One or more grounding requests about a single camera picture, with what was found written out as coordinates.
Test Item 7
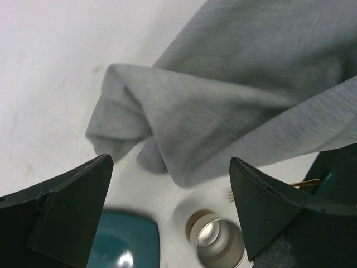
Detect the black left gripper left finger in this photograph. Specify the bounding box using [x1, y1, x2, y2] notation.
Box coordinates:
[1, 155, 114, 267]

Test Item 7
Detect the teal square plate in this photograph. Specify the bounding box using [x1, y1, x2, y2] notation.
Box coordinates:
[87, 209, 160, 268]

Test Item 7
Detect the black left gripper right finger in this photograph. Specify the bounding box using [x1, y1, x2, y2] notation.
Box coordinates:
[229, 157, 356, 267]

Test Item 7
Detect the gold fork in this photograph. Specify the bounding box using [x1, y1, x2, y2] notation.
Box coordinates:
[226, 190, 234, 203]

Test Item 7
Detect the white steel cup brown band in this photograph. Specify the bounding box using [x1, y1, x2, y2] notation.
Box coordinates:
[185, 209, 246, 268]

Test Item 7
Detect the gold knife teal handle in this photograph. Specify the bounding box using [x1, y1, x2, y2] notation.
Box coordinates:
[290, 173, 336, 197]

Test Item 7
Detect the grey cloth placemat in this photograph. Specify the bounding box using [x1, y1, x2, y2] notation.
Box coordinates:
[86, 1, 356, 187]

